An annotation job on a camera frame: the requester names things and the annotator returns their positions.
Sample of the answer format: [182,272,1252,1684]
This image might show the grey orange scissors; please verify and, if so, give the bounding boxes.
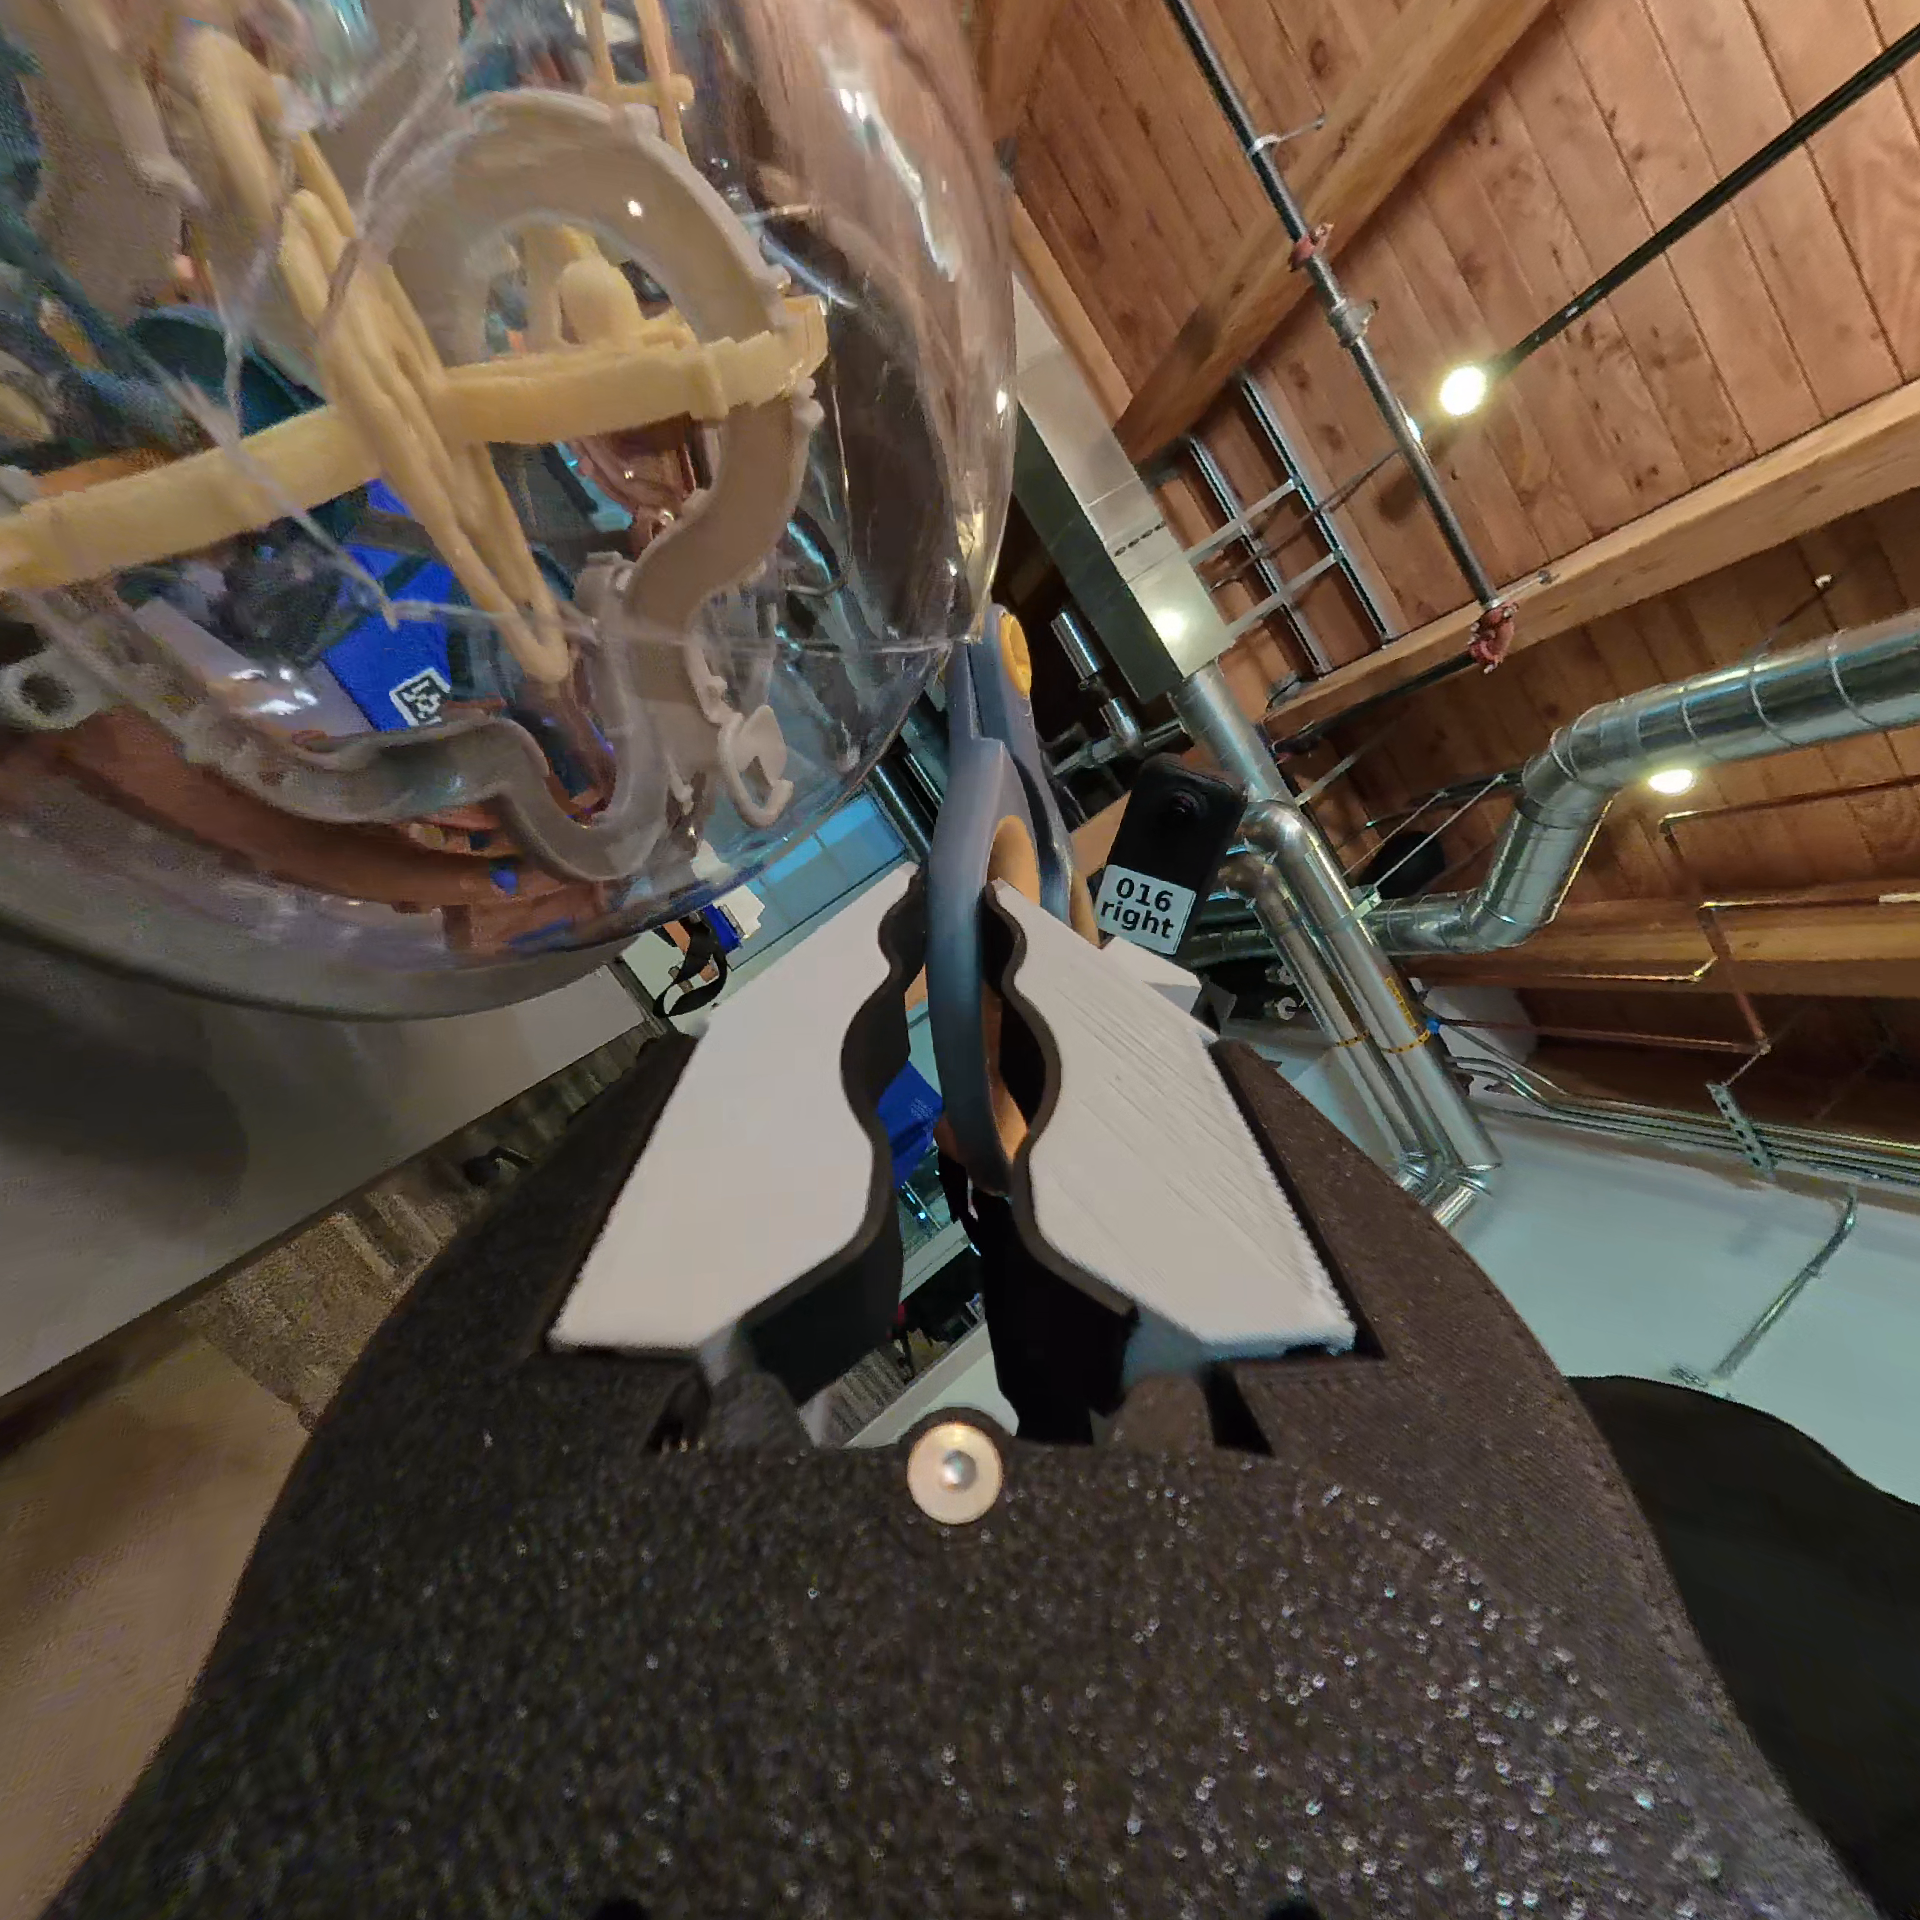
[914,600,1079,1202]

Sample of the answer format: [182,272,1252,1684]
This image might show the spiral metal duct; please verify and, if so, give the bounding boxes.
[1372,608,1920,962]

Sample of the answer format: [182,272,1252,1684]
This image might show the black pole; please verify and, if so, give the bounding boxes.
[1499,24,1920,377]

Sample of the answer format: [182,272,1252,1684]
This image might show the clear plastic maze ball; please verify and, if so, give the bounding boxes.
[0,0,1024,1024]

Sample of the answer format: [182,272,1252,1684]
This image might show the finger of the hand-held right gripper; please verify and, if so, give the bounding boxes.
[1111,944,1222,1041]

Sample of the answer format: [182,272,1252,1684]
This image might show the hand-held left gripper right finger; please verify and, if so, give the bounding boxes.
[984,883,1362,1378]

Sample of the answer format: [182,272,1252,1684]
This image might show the grey metal pipe run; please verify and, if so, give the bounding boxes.
[1185,660,1502,1202]

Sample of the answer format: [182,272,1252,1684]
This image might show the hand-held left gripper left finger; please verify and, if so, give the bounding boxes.
[547,867,932,1386]

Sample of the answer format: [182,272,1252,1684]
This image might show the black sprinkler pipe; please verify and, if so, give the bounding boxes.
[1170,0,1520,670]

